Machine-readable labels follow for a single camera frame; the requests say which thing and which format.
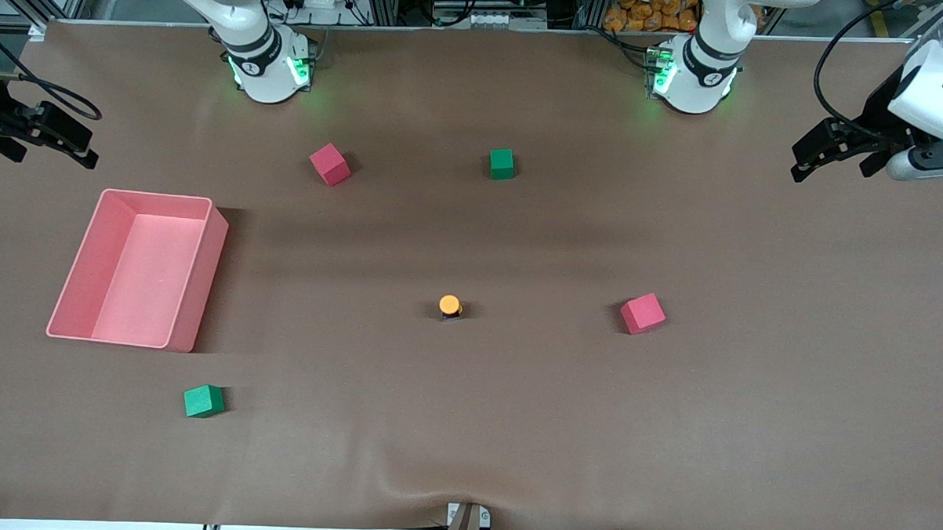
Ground pink plastic bin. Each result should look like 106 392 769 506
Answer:
45 186 231 355

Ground pink cube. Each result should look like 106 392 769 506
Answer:
308 142 354 189
619 292 668 337

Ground large table cover cloth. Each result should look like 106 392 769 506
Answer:
0 9 943 530

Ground orange packaged items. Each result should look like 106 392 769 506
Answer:
603 0 699 36

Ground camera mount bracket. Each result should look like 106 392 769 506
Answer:
441 501 492 530

